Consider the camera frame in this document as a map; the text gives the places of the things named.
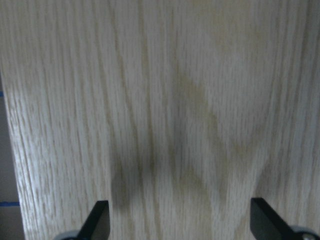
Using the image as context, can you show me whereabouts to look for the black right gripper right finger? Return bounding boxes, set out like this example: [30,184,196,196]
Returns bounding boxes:
[250,197,303,240]

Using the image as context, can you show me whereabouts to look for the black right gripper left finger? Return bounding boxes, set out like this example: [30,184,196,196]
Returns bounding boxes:
[75,200,111,240]

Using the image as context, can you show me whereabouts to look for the blue tape strip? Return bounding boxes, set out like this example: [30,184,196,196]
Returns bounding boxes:
[0,201,20,207]

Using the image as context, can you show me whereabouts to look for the light wood cabinet top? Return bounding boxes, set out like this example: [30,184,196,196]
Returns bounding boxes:
[0,0,320,240]

